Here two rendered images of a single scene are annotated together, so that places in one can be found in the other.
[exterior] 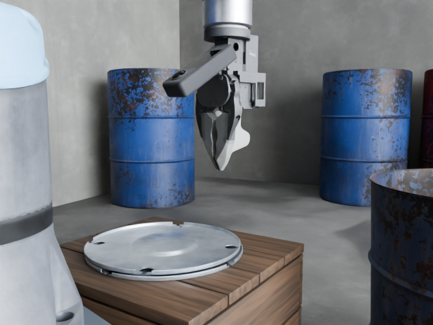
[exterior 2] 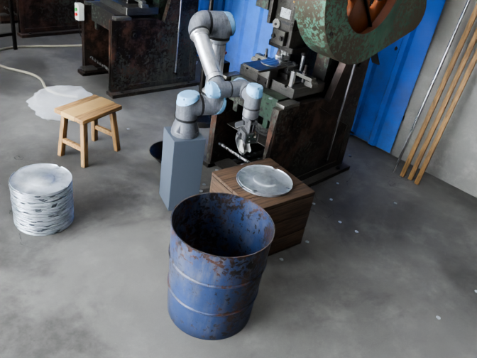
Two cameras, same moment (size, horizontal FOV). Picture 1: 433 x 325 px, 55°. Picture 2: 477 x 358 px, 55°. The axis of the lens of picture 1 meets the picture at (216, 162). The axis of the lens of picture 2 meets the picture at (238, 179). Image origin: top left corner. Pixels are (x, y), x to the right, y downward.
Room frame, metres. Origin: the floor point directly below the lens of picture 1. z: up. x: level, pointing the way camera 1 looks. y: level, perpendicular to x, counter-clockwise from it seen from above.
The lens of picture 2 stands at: (1.15, -1.92, 1.59)
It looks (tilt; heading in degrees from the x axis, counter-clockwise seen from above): 31 degrees down; 105
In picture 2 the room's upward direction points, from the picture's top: 10 degrees clockwise
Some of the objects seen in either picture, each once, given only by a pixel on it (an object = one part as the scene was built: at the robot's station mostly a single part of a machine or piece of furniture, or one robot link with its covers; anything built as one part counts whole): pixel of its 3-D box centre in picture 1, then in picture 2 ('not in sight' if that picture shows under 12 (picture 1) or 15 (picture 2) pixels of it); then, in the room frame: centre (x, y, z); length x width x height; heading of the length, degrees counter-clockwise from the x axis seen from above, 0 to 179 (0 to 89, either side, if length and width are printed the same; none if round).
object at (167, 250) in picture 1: (163, 243); (265, 179); (0.76, 0.10, 0.36); 0.29 x 0.29 x 0.01
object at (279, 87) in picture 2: not in sight; (281, 77); (0.60, 0.80, 0.68); 0.45 x 0.30 x 0.06; 153
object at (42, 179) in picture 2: not in sight; (41, 178); (-0.26, -0.36, 0.25); 0.29 x 0.29 x 0.01
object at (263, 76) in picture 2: not in sight; (263, 74); (0.52, 0.65, 0.72); 0.25 x 0.14 x 0.14; 63
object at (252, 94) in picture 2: not in sight; (253, 96); (0.65, -0.01, 0.83); 0.09 x 0.08 x 0.11; 137
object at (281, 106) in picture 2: not in sight; (320, 123); (0.90, 0.81, 0.45); 0.92 x 0.12 x 0.90; 63
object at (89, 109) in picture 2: not in sight; (89, 130); (-0.48, 0.35, 0.16); 0.34 x 0.24 x 0.34; 80
